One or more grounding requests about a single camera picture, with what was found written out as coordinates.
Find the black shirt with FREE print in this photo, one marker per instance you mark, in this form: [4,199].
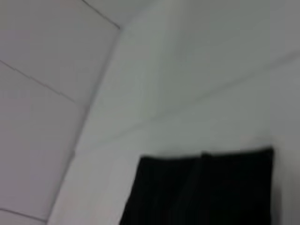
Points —
[206,187]

